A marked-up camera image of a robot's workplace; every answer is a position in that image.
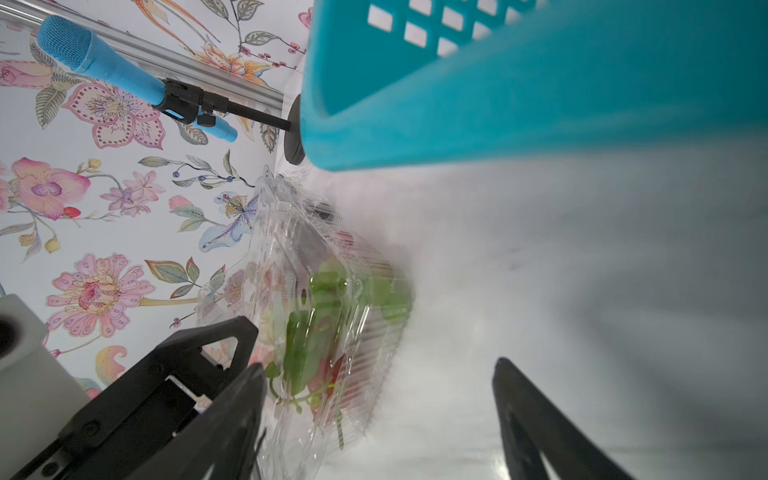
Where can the clear clamshell container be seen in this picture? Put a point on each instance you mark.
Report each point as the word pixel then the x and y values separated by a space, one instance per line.
pixel 295 445

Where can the black microphone stand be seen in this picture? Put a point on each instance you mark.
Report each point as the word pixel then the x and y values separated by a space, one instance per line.
pixel 240 111

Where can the green grape bunch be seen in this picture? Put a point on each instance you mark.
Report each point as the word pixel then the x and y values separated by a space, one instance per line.
pixel 312 360

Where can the teal plastic mesh basket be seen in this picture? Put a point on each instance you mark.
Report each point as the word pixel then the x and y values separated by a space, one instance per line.
pixel 390 83

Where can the blue microphone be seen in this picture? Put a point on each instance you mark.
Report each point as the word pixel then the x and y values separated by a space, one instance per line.
pixel 83 52

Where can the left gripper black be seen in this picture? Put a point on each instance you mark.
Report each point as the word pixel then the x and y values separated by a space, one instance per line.
pixel 123 427

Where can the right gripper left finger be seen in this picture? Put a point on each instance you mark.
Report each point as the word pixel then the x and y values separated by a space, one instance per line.
pixel 223 442

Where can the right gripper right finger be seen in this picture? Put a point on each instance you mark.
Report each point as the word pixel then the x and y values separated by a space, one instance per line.
pixel 535 433

